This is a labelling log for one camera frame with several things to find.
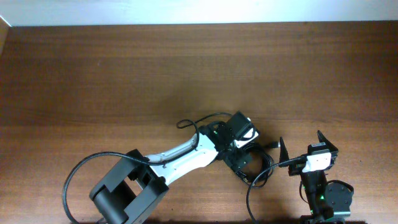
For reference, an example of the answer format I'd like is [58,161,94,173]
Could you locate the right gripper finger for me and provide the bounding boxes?
[279,137,289,167]
[317,130,338,153]

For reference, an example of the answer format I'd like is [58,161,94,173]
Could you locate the black usb cable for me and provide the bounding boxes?
[236,146,274,189]
[239,142,273,184]
[242,139,280,187]

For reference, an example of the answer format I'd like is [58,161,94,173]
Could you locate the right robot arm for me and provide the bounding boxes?
[279,131,354,223]

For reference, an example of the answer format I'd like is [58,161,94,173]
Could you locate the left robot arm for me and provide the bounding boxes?
[89,111,259,224]

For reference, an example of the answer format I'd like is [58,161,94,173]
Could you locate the right camera cable black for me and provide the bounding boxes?
[246,155,308,224]

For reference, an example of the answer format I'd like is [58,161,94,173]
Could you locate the camera cable black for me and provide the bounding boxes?
[246,155,308,224]
[62,112,232,224]

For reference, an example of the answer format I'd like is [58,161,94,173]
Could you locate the left camera cable black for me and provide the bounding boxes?
[62,112,232,224]

